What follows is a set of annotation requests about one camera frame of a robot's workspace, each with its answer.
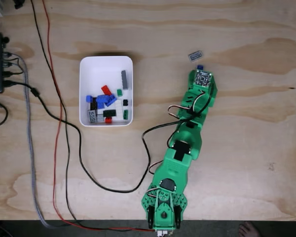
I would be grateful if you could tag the red 2x2 lego brick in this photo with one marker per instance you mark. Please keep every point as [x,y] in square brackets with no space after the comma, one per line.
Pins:
[108,120]

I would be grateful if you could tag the small black lego brick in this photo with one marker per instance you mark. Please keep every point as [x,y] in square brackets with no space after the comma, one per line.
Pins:
[126,102]

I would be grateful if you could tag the black round knob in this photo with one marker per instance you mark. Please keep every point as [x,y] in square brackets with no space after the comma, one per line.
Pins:
[5,39]

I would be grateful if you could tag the white long lego plate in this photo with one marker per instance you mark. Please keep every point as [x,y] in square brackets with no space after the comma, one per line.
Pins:
[119,107]

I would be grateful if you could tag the grey 2x4 lego brick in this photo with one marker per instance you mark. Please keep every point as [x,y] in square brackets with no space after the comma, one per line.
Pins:
[195,56]

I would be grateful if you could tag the white plastic bin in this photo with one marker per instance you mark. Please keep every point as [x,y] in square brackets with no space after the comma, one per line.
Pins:
[96,74]

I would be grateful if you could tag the blue 2x4 lego brick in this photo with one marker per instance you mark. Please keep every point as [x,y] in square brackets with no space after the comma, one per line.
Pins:
[111,100]

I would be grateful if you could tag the blue 2x2 lego brick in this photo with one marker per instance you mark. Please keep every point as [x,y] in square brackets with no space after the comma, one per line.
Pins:
[200,67]
[89,98]

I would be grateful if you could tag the black camera circuit board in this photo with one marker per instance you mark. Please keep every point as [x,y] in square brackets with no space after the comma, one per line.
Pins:
[203,78]

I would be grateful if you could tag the red 2x4 lego brick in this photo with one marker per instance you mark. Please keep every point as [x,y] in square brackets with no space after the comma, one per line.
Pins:
[106,89]

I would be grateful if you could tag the blue lego plate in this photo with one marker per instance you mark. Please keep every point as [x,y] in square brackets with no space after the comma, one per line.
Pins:
[101,101]

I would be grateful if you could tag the small black object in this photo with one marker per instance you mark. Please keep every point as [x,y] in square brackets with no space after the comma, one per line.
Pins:
[18,3]

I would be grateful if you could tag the green 2x2 lego brick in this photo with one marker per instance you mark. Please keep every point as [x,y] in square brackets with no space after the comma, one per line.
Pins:
[119,92]

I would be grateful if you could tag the dark green 2x4 lego brick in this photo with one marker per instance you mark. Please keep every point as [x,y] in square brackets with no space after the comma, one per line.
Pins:
[109,112]

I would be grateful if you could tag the brown long lego brick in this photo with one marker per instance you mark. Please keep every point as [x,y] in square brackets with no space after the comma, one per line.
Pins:
[93,105]

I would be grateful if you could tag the dark grey long lego brick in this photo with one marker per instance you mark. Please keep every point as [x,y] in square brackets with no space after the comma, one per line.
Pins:
[124,79]

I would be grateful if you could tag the person's foot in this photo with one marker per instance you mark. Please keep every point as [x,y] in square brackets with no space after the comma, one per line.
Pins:
[247,229]

